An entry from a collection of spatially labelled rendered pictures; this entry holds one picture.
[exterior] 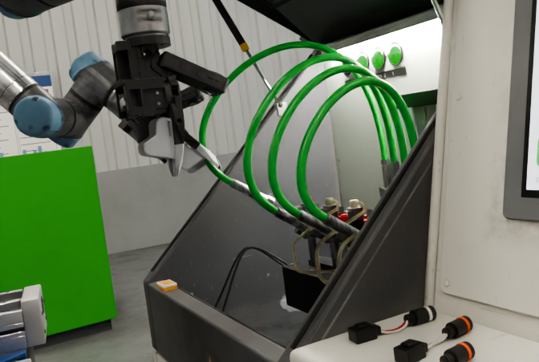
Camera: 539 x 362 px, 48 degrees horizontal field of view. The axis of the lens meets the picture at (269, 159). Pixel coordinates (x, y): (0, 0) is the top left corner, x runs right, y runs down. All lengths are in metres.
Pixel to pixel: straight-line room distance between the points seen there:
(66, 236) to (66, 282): 0.31
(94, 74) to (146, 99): 0.37
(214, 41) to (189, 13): 0.47
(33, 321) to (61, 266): 3.08
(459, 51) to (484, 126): 0.12
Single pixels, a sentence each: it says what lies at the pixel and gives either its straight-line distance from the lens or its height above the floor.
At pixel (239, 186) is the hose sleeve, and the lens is 1.20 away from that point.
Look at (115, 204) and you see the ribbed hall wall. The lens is 7.54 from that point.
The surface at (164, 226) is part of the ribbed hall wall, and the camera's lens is 7.64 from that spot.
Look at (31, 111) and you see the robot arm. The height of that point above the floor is 1.34.
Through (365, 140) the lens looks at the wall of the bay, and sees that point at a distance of 1.47.
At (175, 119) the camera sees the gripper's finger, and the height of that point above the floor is 1.29.
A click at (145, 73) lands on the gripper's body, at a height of 1.36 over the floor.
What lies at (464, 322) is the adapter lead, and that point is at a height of 1.00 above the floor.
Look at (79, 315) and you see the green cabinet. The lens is 4.42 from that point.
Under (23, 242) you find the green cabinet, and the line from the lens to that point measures 4.29.
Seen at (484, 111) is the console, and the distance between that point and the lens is 0.83.
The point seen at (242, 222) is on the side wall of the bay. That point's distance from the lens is 1.46.
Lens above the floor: 1.26
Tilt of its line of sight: 3 degrees down
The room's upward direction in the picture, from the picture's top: 8 degrees counter-clockwise
